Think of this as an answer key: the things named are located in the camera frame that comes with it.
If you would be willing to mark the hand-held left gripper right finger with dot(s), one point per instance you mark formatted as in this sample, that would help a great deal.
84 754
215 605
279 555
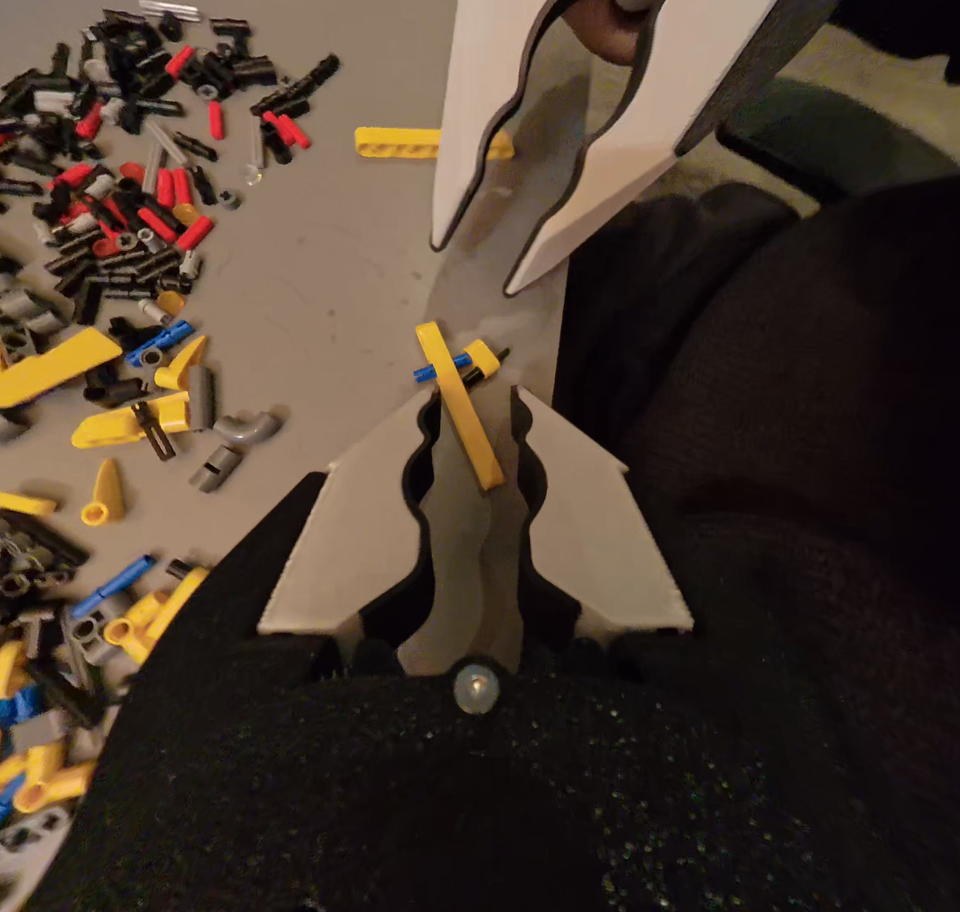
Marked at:
600 552

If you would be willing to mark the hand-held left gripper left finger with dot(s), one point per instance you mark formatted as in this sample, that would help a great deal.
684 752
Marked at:
345 552

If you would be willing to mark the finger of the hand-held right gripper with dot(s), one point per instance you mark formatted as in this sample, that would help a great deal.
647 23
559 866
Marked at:
697 64
495 49

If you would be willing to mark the yellow holed beam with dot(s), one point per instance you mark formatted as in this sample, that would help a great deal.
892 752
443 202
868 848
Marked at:
469 432
394 143

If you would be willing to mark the grey elbow pipe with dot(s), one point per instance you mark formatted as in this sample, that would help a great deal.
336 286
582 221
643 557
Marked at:
244 430

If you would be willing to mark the person's right hand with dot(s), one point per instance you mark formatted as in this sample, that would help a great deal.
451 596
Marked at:
600 31

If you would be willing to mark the black chair armrest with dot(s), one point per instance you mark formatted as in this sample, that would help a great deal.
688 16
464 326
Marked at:
825 139

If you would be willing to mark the grey straight tube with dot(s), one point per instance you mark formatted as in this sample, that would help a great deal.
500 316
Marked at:
216 468
202 398

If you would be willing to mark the short blue pin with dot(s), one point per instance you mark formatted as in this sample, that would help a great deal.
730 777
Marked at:
425 372

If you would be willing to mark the black axle connector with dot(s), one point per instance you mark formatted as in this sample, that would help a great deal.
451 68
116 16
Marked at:
156 436

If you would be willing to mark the pile of yellow grey bricks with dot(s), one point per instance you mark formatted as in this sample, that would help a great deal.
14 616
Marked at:
135 627

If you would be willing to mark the person's black sweater torso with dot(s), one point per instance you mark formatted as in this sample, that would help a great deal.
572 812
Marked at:
787 402

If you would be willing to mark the yellow wedge piece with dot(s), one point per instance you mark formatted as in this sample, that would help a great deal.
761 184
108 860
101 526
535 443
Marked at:
180 372

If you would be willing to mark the yellow tooth piece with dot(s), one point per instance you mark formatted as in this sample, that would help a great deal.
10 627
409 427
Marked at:
105 496

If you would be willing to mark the yellow slotted panel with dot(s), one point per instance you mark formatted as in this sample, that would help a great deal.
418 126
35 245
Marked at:
105 428

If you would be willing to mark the long blue axle pin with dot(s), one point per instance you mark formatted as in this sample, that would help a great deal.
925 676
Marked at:
169 336

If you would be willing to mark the long yellow fairing panel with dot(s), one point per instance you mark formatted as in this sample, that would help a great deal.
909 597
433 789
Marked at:
52 368

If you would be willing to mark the pile of black red pins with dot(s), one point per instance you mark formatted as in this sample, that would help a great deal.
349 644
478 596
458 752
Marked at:
112 267

